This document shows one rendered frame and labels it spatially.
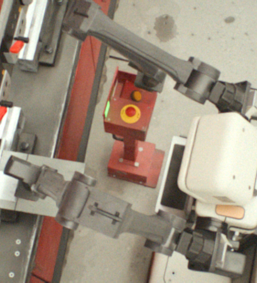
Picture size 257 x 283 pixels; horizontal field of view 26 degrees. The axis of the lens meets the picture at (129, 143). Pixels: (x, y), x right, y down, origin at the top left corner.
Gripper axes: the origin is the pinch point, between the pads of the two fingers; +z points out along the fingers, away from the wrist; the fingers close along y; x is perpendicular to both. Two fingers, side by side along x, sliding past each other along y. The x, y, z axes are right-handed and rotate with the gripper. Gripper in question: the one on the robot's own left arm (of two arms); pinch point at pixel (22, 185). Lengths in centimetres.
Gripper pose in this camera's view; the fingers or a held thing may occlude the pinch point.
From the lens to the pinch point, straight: 171.1
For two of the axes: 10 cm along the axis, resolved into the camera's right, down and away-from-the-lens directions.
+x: 8.7, 2.9, 3.9
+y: -1.8, 9.4, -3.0
